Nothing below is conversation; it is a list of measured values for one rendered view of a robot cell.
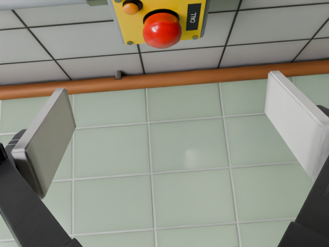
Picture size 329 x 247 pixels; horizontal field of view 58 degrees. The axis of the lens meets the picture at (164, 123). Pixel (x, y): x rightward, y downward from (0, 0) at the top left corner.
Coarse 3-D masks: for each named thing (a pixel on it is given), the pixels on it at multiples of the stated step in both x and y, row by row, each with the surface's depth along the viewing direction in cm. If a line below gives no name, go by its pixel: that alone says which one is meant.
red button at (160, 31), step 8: (152, 16) 29; (160, 16) 29; (168, 16) 29; (144, 24) 30; (152, 24) 29; (160, 24) 28; (168, 24) 28; (176, 24) 29; (144, 32) 29; (152, 32) 29; (160, 32) 29; (168, 32) 29; (176, 32) 29; (144, 40) 30; (152, 40) 29; (160, 40) 29; (168, 40) 30; (176, 40) 30; (160, 48) 31
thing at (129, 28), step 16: (112, 0) 27; (144, 0) 28; (160, 0) 28; (176, 0) 28; (192, 0) 28; (208, 0) 29; (112, 16) 31; (128, 16) 30; (144, 16) 30; (176, 16) 30; (192, 16) 30; (128, 32) 32; (192, 32) 33
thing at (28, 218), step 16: (0, 144) 13; (0, 160) 13; (0, 176) 12; (16, 176) 12; (0, 192) 11; (16, 192) 11; (32, 192) 11; (0, 208) 10; (16, 208) 10; (32, 208) 10; (16, 224) 10; (32, 224) 10; (48, 224) 10; (16, 240) 11; (32, 240) 9; (48, 240) 9; (64, 240) 9
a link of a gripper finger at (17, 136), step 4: (20, 132) 16; (16, 136) 16; (20, 136) 16; (12, 140) 15; (16, 140) 15; (8, 144) 15; (12, 144) 15; (4, 148) 15; (8, 148) 15; (12, 148) 15; (8, 152) 14; (8, 156) 14; (12, 160) 14
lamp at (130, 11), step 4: (128, 4) 27; (132, 4) 27; (136, 4) 28; (124, 8) 27; (128, 8) 27; (132, 8) 27; (136, 8) 28; (124, 12) 28; (128, 12) 28; (132, 12) 28; (136, 12) 28
